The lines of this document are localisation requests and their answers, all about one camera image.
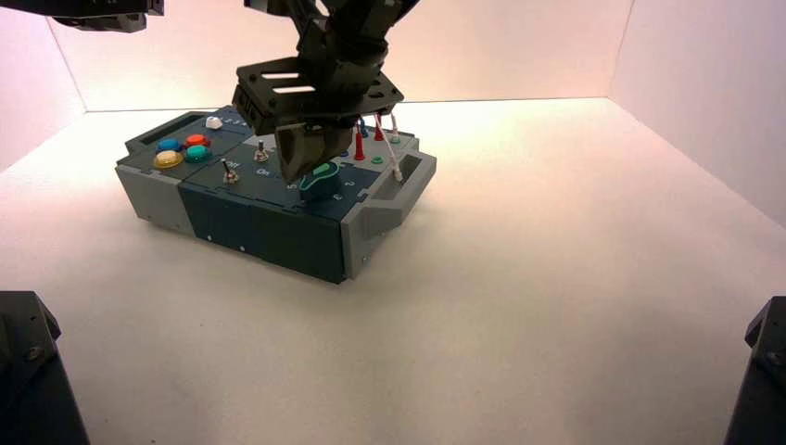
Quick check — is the white banana plug cable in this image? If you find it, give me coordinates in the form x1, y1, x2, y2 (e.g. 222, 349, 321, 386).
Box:
374, 112, 405, 184

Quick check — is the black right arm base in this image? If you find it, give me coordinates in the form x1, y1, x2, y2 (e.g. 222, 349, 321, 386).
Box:
724, 296, 786, 445

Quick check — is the teal rotary knob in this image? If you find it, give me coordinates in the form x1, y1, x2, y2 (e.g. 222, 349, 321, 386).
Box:
298, 161, 342, 204

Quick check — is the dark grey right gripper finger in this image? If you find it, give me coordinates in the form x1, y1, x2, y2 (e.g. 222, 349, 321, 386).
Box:
319, 120, 354, 166
274, 122, 326, 184

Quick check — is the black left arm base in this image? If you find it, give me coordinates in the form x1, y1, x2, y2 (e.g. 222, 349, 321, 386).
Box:
0, 290, 92, 445

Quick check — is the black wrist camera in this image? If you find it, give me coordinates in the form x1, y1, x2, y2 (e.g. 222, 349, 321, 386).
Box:
232, 83, 279, 137

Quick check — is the teal and grey control box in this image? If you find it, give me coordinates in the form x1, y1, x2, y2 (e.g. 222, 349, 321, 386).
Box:
114, 105, 438, 286

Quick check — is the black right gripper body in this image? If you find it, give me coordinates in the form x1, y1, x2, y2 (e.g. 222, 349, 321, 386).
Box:
235, 18, 405, 132

